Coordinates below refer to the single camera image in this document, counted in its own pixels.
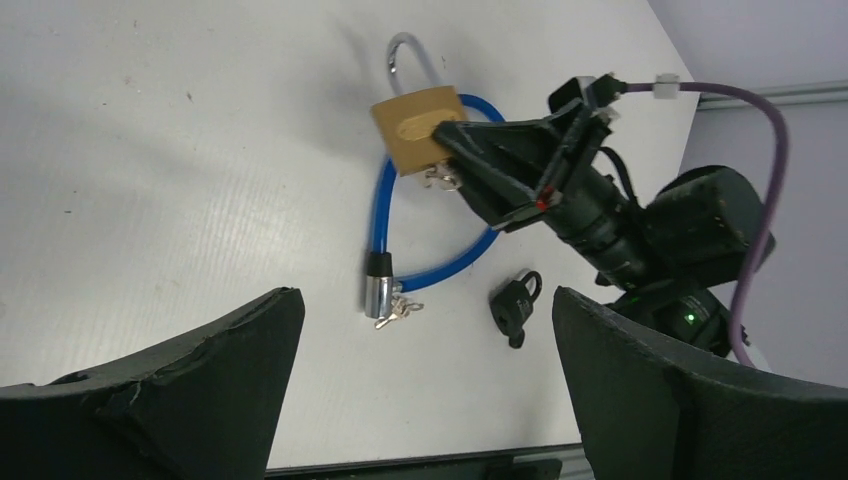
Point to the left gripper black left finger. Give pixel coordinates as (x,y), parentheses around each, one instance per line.
(201,405)

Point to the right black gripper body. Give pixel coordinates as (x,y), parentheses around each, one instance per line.
(577,191)

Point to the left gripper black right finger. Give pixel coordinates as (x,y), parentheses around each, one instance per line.
(648,406)

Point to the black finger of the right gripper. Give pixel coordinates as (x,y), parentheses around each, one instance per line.
(517,159)
(506,199)

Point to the small silver key bunch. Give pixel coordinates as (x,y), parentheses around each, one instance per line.
(441,175)

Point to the brass padlock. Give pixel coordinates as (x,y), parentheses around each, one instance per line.
(407,121)

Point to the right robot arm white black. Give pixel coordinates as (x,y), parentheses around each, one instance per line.
(683,261)

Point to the small black padlock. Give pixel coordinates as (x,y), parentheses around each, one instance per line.
(512,304)

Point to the cable lock silver keys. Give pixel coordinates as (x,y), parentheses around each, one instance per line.
(401,308)

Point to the aluminium frame rail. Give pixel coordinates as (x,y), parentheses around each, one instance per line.
(790,95)

